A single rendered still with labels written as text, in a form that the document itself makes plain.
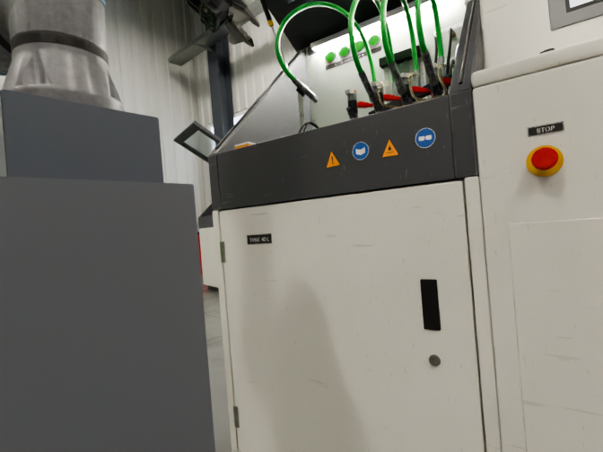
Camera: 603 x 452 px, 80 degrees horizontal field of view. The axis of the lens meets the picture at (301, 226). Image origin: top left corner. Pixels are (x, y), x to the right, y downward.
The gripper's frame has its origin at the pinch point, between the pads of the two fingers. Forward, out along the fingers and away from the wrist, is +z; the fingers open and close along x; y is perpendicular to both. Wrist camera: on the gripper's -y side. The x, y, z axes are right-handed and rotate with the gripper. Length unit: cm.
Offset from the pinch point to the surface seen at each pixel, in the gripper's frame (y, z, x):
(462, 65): 2, 47, 37
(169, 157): -172, -203, -667
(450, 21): -48, 41, 10
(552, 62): 7, 56, 51
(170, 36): -369, -379, -620
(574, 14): -23, 58, 44
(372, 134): 20, 43, 25
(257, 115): 8.1, 12.8, -19.1
